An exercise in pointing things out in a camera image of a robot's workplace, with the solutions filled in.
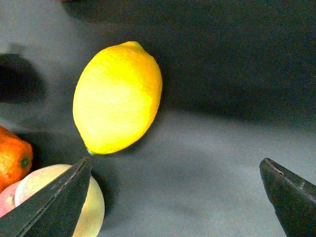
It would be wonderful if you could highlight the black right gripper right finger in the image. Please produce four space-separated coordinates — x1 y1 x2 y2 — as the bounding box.
259 158 316 237

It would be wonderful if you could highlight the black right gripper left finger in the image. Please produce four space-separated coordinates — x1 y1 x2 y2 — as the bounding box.
0 157 92 237

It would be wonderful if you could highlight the yellow lemon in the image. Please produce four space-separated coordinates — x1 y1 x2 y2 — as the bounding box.
73 41 162 155

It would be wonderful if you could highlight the pale peach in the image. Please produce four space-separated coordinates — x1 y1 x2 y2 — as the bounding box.
14 164 105 237

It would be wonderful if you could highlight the orange tangerine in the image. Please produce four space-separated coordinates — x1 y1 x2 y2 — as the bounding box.
0 127 33 191

